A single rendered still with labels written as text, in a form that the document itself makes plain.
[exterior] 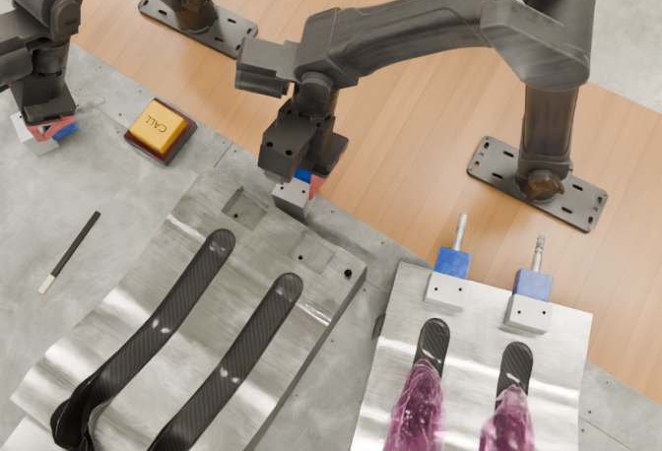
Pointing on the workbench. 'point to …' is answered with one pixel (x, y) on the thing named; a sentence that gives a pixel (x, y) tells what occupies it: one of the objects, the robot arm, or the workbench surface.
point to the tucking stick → (69, 252)
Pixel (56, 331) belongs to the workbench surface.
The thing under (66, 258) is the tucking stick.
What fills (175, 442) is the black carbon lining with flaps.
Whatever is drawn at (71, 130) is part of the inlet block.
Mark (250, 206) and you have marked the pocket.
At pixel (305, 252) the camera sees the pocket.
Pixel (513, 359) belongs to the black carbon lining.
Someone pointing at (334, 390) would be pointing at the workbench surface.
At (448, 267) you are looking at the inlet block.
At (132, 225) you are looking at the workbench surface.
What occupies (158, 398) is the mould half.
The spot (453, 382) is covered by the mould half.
